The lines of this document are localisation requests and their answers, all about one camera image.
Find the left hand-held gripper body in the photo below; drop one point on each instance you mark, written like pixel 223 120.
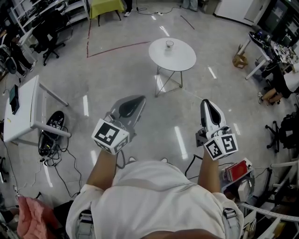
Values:
pixel 109 136

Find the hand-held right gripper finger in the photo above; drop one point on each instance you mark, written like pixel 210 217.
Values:
pixel 220 116
pixel 204 114

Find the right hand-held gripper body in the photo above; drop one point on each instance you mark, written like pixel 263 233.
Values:
pixel 222 143

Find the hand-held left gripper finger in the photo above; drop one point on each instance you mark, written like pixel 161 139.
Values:
pixel 140 107
pixel 127 98

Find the clear glass cup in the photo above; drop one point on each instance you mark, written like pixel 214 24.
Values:
pixel 169 45

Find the person's left forearm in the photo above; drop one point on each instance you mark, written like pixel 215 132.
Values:
pixel 102 170

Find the person's right forearm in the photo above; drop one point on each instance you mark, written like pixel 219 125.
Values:
pixel 209 175

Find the stack of red books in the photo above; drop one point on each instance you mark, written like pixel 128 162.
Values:
pixel 237 170

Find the person's white shoe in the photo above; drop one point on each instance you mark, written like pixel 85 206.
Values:
pixel 132 159
pixel 164 160

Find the black oval device case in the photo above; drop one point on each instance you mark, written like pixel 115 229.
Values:
pixel 55 123

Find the brown cardboard box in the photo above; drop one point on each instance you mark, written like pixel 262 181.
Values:
pixel 240 60

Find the round white side table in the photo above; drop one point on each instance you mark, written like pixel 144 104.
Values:
pixel 172 57

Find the black office chair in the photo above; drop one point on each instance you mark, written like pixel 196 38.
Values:
pixel 286 133
pixel 47 35

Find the person's white shirt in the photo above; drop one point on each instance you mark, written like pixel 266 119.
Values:
pixel 149 200

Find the white metal rack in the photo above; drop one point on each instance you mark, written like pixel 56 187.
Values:
pixel 268 210

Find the cluttered white desk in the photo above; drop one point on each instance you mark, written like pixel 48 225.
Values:
pixel 264 46

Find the white rectangular table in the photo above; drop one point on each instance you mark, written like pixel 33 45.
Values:
pixel 22 116

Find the white power strip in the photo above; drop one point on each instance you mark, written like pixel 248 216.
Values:
pixel 157 13

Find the yellow-green covered table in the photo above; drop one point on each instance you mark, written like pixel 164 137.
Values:
pixel 106 8

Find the black flat box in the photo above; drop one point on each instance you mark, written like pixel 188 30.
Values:
pixel 14 99

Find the white cabinet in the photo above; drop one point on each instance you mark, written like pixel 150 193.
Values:
pixel 233 10

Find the pink cloth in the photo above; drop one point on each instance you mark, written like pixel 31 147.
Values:
pixel 32 217

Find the white wall shelf unit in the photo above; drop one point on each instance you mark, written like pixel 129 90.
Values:
pixel 44 11

